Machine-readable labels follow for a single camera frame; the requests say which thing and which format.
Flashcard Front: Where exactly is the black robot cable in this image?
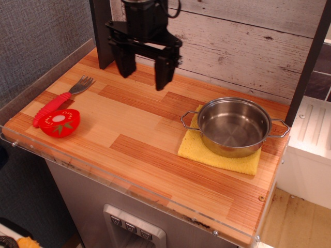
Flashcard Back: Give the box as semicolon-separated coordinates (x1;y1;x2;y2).
165;0;182;19

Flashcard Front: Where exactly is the grey toy fridge cabinet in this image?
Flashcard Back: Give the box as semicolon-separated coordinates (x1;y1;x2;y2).
47;161;236;247

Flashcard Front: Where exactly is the dark left shelf post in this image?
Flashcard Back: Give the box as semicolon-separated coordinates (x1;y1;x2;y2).
89;0;114;69

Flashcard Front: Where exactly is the dark right shelf post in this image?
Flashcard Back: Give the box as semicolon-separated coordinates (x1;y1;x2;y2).
285;0;330;127

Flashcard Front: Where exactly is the yellow object bottom left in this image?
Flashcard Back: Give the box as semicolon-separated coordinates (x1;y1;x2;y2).
17;237;41;248

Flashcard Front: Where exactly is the red handled metal fork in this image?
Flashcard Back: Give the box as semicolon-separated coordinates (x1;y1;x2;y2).
33;76;94;128

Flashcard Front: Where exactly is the dark shelf post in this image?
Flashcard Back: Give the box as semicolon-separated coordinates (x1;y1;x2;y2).
285;0;330;127
89;0;114;69

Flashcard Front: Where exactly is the red toy tomato half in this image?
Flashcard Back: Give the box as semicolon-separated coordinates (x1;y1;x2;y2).
38;109;80;138

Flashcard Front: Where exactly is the clear acrylic edge guard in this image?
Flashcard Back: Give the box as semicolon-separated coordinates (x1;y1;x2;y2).
2;121;290;247

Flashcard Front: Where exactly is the silver dispenser panel with buttons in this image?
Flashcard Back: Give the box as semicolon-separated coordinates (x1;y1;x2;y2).
103;204;167;247

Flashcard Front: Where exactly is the yellow towel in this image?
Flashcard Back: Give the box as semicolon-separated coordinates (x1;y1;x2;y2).
177;104;262;176

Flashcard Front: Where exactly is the white toy sink unit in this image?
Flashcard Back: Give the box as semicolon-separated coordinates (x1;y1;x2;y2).
277;97;330;208

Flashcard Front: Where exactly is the stainless steel pot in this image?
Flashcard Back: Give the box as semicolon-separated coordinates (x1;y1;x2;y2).
180;97;290;158

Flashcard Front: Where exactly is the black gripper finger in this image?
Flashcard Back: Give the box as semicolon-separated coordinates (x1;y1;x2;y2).
111;45;136;78
155;56;177;91

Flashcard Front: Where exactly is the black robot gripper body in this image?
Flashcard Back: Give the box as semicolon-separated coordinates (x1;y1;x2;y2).
106;1;182;66

